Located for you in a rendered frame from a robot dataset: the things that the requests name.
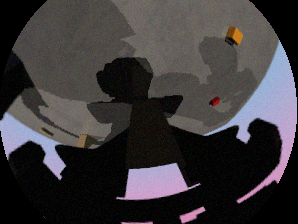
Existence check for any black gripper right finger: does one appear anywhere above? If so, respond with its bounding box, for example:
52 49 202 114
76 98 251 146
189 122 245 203
170 125 239 188

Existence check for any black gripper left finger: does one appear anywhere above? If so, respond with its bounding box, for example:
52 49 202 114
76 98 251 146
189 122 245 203
55 127 129 197

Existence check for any orange block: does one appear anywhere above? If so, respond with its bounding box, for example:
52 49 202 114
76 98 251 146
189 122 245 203
226 26 243 44

